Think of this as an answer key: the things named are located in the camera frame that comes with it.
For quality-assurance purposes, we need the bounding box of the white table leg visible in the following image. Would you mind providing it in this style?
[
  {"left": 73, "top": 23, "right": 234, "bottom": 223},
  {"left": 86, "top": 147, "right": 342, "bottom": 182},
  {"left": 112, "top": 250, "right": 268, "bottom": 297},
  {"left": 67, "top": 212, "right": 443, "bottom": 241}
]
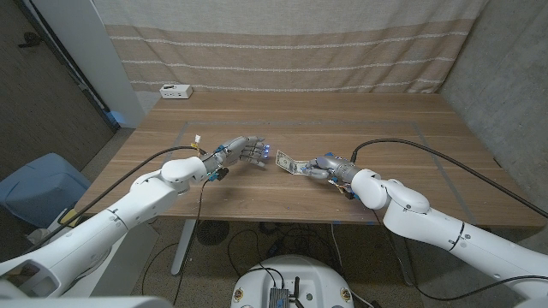
[{"left": 170, "top": 219, "right": 198, "bottom": 275}]

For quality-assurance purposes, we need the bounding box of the yellow and black pad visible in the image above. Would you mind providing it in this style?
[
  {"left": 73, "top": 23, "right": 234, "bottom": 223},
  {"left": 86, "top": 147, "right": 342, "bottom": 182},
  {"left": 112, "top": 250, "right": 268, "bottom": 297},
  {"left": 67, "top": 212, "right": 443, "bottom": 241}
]
[{"left": 58, "top": 208, "right": 81, "bottom": 227}]

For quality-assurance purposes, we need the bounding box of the black door handle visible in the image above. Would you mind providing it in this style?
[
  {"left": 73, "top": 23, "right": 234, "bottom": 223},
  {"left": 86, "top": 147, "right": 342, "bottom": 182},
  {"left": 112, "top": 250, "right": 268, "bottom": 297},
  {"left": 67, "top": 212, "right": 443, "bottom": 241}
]
[{"left": 17, "top": 32, "right": 44, "bottom": 48}]

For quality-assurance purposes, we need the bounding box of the thin black left wrist cable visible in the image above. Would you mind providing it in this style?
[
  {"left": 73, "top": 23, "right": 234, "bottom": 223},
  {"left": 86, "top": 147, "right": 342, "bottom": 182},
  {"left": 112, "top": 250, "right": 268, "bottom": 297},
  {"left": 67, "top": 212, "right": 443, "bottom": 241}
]
[{"left": 173, "top": 179, "right": 211, "bottom": 305}]

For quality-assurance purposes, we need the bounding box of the blue plastic bin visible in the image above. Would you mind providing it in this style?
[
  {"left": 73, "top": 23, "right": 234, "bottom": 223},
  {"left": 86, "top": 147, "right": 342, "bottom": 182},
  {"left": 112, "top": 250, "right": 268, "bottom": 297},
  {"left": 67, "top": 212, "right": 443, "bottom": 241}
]
[{"left": 0, "top": 152, "right": 92, "bottom": 228}]

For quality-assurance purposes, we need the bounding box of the one dollar bill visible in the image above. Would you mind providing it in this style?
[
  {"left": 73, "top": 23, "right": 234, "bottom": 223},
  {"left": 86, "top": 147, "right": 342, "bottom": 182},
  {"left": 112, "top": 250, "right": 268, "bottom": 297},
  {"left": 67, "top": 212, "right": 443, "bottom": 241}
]
[{"left": 276, "top": 149, "right": 309, "bottom": 175}]

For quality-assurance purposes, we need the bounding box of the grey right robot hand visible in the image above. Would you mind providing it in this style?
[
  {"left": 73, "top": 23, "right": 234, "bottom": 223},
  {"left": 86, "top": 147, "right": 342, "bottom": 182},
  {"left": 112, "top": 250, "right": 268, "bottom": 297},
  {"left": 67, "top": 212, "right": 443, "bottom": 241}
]
[{"left": 302, "top": 153, "right": 365, "bottom": 189}]

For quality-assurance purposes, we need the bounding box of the round black floor fan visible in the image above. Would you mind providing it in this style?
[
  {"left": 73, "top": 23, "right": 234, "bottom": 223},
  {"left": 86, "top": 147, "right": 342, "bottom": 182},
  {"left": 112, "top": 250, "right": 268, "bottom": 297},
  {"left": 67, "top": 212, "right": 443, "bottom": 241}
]
[{"left": 195, "top": 220, "right": 230, "bottom": 247}]

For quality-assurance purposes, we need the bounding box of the black floor cable bundle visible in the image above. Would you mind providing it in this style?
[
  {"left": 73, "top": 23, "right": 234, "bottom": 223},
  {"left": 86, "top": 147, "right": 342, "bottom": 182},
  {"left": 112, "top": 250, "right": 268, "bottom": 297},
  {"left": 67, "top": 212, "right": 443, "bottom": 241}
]
[{"left": 226, "top": 222, "right": 343, "bottom": 279}]

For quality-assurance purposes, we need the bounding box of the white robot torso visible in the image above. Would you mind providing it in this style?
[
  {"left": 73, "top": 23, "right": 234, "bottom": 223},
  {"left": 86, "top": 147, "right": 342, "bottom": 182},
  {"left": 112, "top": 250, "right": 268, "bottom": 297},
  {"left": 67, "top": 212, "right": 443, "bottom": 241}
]
[{"left": 230, "top": 254, "right": 355, "bottom": 308}]

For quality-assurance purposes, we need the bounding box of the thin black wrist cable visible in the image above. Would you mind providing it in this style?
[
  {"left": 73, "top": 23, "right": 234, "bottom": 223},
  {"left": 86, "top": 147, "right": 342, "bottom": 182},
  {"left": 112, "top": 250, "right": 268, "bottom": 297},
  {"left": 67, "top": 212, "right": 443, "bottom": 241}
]
[
  {"left": 173, "top": 179, "right": 211, "bottom": 305},
  {"left": 410, "top": 275, "right": 548, "bottom": 303}
]

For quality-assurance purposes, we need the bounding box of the white power strip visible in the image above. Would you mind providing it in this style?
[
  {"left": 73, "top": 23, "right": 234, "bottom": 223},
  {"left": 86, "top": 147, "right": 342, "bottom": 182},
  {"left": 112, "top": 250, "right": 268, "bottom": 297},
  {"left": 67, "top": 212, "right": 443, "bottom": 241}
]
[{"left": 159, "top": 84, "right": 194, "bottom": 100}]

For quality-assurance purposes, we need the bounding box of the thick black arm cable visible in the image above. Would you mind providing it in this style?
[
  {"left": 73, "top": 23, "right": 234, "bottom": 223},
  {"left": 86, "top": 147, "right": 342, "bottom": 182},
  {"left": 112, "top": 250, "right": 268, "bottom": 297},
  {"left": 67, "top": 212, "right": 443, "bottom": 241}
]
[
  {"left": 25, "top": 145, "right": 202, "bottom": 254},
  {"left": 350, "top": 138, "right": 548, "bottom": 219}
]

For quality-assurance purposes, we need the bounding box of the grey table leg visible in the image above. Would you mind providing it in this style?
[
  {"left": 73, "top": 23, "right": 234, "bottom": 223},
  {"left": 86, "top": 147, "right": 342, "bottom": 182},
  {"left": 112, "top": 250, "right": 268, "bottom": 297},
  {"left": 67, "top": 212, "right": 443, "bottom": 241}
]
[{"left": 387, "top": 230, "right": 416, "bottom": 287}]

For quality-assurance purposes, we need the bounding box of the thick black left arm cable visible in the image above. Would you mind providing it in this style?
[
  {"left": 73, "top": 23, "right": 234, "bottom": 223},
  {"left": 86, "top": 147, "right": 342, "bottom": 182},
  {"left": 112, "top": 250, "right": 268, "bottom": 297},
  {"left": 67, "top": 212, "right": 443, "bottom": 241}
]
[{"left": 25, "top": 145, "right": 202, "bottom": 254}]

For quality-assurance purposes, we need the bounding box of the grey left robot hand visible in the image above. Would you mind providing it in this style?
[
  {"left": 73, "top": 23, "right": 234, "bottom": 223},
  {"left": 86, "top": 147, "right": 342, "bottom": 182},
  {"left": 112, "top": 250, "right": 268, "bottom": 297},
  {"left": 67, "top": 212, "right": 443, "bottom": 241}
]
[{"left": 200, "top": 135, "right": 271, "bottom": 172}]

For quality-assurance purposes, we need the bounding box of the beige striped backdrop cloth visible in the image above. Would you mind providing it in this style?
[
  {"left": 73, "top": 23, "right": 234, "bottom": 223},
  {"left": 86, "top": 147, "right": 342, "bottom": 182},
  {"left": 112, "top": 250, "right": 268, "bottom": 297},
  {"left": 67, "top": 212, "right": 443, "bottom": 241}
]
[{"left": 92, "top": 0, "right": 489, "bottom": 94}]

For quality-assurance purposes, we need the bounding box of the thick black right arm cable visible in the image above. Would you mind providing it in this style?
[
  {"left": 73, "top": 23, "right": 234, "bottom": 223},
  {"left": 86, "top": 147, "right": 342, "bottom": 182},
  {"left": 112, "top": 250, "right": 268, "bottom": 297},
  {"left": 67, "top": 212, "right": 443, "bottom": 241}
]
[{"left": 350, "top": 138, "right": 548, "bottom": 219}]

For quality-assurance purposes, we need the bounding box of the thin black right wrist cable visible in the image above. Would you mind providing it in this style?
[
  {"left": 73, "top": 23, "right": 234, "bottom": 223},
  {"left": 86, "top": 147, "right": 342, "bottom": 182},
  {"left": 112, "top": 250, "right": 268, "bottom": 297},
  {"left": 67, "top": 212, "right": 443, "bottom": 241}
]
[{"left": 410, "top": 275, "right": 548, "bottom": 303}]

